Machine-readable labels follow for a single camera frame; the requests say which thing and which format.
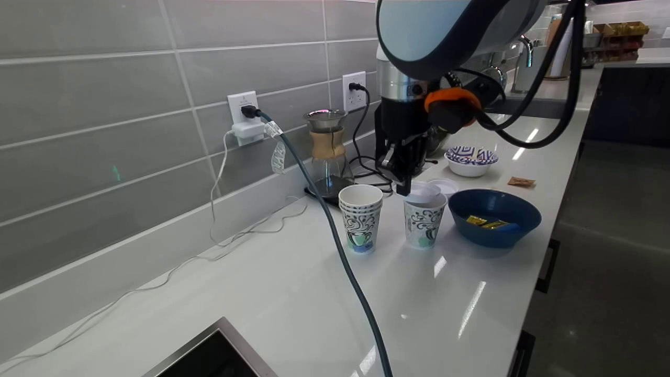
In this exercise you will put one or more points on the patterned white paper cup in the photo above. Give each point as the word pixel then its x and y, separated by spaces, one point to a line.
pixel 361 215
pixel 424 226

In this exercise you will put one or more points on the yellow item in bowl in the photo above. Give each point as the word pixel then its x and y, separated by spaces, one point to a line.
pixel 489 222

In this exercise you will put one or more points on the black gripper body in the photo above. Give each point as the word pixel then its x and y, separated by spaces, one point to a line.
pixel 410 128

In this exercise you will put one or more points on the white plug adapter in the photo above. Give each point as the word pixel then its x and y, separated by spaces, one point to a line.
pixel 253 130

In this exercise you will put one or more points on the white wall outlet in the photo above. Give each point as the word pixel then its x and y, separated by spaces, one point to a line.
pixel 238 100
pixel 355 100

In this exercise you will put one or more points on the black coffee scale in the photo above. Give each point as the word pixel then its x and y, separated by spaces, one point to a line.
pixel 328 189

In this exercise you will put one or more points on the dark base cabinet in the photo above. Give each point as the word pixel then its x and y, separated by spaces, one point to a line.
pixel 523 357

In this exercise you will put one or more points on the small flat white lid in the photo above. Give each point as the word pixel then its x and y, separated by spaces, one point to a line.
pixel 450 187

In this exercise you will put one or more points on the glass pour-over carafe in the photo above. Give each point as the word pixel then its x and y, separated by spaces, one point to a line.
pixel 328 146

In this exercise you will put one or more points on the dark counter sink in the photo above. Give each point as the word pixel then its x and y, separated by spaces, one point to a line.
pixel 551 106

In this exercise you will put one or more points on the white bowl with blue pattern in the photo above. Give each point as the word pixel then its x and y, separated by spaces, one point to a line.
pixel 472 164

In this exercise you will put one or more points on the dark blue bowl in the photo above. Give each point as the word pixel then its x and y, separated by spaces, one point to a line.
pixel 494 233

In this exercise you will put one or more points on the yellow stacked food trays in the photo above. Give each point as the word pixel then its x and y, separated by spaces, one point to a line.
pixel 621 37

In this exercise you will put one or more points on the white plastic cup lid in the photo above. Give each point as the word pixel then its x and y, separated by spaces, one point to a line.
pixel 427 197

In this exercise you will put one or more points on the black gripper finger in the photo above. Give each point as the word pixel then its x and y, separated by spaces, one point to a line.
pixel 390 161
pixel 410 174

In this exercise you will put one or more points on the black recessed counter well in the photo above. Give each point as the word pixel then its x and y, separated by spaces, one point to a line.
pixel 210 357

